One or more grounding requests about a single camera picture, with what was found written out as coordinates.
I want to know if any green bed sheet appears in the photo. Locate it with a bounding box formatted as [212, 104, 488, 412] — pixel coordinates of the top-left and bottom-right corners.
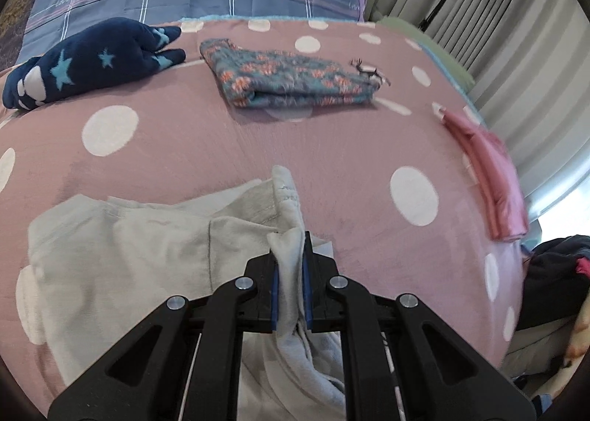
[375, 15, 476, 91]

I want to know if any grey green curtain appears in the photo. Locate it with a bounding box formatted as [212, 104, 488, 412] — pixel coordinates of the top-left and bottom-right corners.
[364, 0, 590, 219]

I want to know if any pink polka dot blanket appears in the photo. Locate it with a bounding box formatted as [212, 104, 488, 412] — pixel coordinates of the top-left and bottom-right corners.
[0, 18, 531, 421]

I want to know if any dark clothes pile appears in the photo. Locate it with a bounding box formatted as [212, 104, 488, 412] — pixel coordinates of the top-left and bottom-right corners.
[523, 234, 590, 325]

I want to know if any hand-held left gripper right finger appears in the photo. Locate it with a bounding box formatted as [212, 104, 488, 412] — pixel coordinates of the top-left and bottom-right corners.
[302, 231, 538, 421]

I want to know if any beige small garment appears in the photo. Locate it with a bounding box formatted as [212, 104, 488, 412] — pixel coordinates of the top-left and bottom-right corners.
[27, 165, 347, 421]

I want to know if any folded floral teal garment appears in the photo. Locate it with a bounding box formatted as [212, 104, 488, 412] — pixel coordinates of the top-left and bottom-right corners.
[199, 38, 383, 109]

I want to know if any folded pink garment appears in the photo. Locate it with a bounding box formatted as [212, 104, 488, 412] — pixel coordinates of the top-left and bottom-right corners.
[438, 108, 531, 242]

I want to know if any navy star print garment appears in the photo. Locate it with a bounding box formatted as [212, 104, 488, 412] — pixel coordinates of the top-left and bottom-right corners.
[2, 17, 187, 111]

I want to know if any cream printed cloth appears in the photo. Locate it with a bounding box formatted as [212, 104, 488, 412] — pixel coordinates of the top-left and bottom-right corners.
[501, 310, 590, 387]

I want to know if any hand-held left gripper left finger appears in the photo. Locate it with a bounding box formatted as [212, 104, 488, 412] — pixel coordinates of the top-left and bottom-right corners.
[48, 255, 283, 421]

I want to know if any dark brown patterned cloth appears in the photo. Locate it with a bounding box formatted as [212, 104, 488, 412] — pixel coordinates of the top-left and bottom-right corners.
[0, 0, 47, 72]

